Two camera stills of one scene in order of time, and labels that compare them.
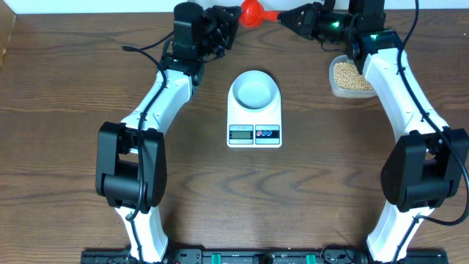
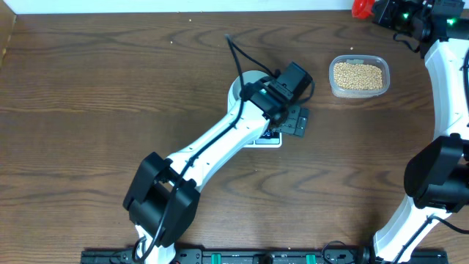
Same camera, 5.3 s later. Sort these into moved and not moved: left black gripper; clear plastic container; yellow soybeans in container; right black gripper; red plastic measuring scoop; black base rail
Moved: right black gripper; left black gripper; red plastic measuring scoop
Not moved: yellow soybeans in container; black base rail; clear plastic container
